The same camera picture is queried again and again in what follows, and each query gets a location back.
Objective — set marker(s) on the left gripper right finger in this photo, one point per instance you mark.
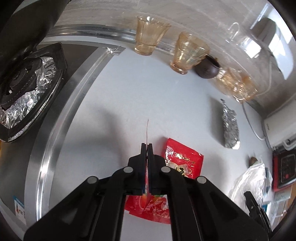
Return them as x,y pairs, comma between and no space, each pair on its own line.
158,173

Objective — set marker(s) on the amber glass cup leftmost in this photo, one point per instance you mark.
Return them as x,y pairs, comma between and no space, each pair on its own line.
149,33

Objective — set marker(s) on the red black blender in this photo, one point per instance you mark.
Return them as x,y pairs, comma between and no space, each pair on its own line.
283,169

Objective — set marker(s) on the brown walnut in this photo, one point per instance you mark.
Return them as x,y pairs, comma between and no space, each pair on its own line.
253,161

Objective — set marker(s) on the gas stove with foil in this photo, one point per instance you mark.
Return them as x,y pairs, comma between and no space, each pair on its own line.
30,88

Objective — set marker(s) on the blue white milk carton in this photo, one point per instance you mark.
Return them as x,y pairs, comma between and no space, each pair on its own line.
268,193

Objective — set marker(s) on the black wok with lid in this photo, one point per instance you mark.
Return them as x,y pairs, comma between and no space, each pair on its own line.
27,27

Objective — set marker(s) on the amber glass cup rightmost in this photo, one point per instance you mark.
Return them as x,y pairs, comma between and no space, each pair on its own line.
246,89

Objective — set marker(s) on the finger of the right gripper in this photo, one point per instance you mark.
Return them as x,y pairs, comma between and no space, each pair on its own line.
252,205

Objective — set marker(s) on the clear plastic bag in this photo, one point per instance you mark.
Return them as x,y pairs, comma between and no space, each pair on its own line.
253,180

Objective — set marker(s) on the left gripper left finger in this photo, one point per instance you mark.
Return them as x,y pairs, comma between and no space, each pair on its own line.
136,179

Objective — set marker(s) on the white electric kettle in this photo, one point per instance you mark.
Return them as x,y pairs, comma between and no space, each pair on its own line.
279,128

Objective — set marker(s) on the white wall socket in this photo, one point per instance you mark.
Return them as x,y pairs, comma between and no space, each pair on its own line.
276,38

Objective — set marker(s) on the crumpled aluminium foil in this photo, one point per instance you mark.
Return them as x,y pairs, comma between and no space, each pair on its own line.
230,127

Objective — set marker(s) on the amber glass cup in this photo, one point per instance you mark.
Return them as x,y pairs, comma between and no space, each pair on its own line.
246,89
228,81
149,33
189,52

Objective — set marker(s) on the red snack wrapper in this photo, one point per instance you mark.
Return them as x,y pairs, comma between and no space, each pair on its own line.
154,205

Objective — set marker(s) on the dark brown small pot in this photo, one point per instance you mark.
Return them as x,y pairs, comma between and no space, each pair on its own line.
208,68

